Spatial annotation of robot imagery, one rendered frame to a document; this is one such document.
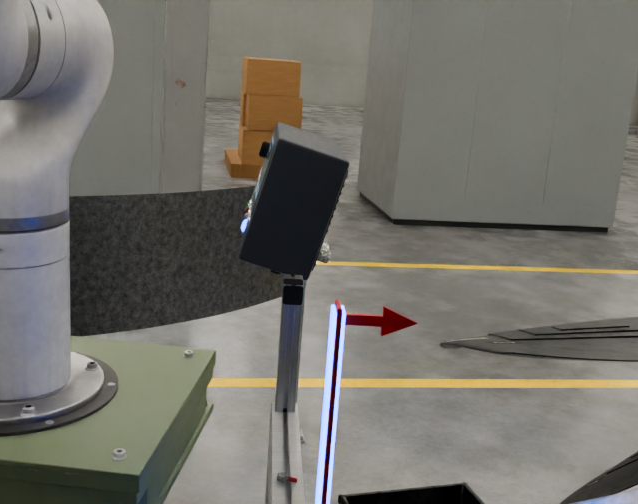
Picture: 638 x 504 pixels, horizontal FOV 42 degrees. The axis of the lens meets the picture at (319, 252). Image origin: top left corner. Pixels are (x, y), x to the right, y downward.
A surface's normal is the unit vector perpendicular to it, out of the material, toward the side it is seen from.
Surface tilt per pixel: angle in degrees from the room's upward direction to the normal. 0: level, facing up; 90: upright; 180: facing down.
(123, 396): 1
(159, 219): 90
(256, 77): 90
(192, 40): 90
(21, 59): 110
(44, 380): 90
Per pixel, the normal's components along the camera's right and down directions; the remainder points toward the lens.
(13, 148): 0.18, -0.73
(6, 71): 0.74, 0.63
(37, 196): 0.72, 0.18
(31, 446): 0.07, -0.96
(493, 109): 0.17, 0.25
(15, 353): 0.41, 0.25
